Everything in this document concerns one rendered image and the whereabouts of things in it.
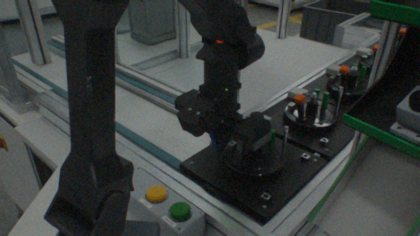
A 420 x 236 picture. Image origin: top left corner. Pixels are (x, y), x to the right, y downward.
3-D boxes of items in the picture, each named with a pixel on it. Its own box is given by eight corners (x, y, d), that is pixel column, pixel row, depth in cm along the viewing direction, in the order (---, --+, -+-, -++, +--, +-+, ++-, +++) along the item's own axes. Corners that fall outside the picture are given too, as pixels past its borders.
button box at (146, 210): (180, 255, 67) (179, 233, 64) (116, 201, 79) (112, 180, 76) (205, 233, 71) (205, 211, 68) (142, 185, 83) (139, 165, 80)
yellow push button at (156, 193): (155, 208, 70) (155, 201, 69) (143, 198, 72) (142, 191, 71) (170, 198, 73) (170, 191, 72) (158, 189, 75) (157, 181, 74)
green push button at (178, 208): (180, 227, 66) (179, 219, 65) (165, 216, 68) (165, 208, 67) (195, 215, 68) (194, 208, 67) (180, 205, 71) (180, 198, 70)
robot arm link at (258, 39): (236, 16, 51) (274, 0, 59) (191, 8, 55) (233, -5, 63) (233, 88, 56) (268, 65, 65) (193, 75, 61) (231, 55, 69)
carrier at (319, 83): (370, 123, 98) (382, 82, 91) (294, 96, 112) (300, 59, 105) (400, 94, 113) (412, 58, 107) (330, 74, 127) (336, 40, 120)
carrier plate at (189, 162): (266, 225, 67) (266, 217, 66) (179, 170, 81) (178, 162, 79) (325, 166, 82) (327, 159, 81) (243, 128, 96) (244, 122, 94)
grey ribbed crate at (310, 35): (381, 57, 231) (391, 21, 219) (297, 37, 267) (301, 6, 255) (403, 41, 258) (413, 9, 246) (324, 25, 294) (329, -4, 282)
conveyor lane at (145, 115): (262, 256, 71) (267, 221, 66) (60, 114, 120) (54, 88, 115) (329, 186, 89) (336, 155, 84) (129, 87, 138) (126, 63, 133)
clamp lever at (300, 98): (302, 120, 90) (300, 100, 85) (296, 118, 91) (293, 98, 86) (310, 111, 92) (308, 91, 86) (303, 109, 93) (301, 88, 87)
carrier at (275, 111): (329, 164, 83) (339, 118, 76) (247, 126, 97) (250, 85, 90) (369, 124, 98) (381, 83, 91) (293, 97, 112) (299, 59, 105)
